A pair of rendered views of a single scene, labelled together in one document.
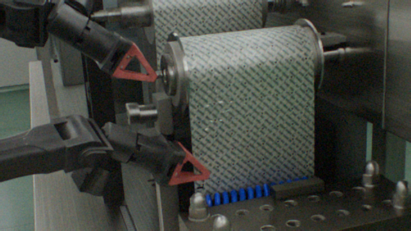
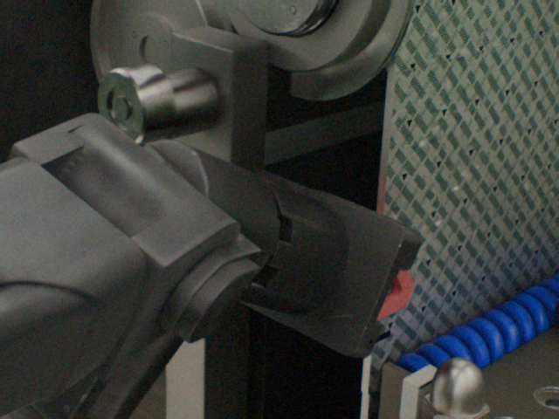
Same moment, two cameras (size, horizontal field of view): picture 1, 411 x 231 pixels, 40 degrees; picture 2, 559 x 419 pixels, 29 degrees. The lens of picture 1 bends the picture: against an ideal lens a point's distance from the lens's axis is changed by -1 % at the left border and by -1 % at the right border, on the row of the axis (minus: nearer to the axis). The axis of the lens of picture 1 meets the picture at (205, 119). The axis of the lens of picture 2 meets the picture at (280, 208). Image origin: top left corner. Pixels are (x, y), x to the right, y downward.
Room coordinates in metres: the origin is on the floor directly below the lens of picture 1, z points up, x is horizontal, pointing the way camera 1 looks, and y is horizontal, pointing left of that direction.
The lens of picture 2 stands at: (0.51, 0.33, 1.35)
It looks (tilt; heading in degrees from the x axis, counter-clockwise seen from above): 23 degrees down; 330
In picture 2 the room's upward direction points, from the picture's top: 2 degrees clockwise
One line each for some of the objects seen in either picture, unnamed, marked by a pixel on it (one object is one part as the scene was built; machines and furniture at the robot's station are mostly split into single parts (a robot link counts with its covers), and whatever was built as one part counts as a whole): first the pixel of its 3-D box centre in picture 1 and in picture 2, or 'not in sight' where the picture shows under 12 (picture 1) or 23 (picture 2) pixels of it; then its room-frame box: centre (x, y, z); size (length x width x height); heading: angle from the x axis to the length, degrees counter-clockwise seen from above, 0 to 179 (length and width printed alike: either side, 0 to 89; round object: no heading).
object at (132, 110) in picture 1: (132, 113); (135, 105); (1.01, 0.13, 1.18); 0.04 x 0.02 x 0.04; 16
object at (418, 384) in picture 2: not in sight; (424, 395); (0.89, 0.02, 1.04); 0.02 x 0.01 x 0.02; 106
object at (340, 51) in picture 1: (322, 55); not in sight; (1.07, -0.23, 1.25); 0.07 x 0.04 x 0.04; 106
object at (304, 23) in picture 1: (304, 58); not in sight; (1.06, -0.20, 1.25); 0.15 x 0.01 x 0.15; 16
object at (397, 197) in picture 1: (402, 192); not in sight; (0.87, -0.32, 1.05); 0.04 x 0.04 x 0.04
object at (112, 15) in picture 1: (105, 15); not in sight; (1.21, 0.20, 1.33); 0.06 x 0.03 x 0.03; 106
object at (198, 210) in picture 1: (198, 205); (457, 399); (0.87, 0.02, 1.05); 0.04 x 0.04 x 0.04
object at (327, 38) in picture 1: (325, 37); not in sight; (1.08, -0.24, 1.28); 0.06 x 0.05 x 0.02; 106
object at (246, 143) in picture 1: (255, 147); (504, 189); (0.97, -0.09, 1.11); 0.23 x 0.01 x 0.18; 106
